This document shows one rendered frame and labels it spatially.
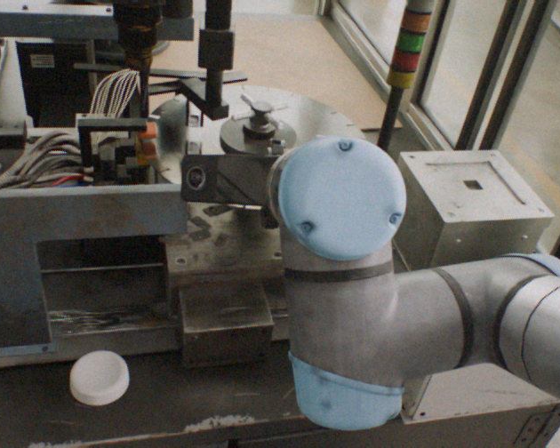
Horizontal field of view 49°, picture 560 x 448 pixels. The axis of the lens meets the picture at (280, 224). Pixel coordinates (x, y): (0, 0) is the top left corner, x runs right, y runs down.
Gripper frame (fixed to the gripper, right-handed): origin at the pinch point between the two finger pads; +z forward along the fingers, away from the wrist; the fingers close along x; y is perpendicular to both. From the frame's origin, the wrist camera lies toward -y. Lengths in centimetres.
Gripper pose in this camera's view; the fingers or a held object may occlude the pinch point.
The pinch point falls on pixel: (264, 182)
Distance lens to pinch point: 71.2
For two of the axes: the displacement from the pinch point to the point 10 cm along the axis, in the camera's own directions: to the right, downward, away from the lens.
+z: -1.1, -0.9, 9.9
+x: 0.8, -9.9, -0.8
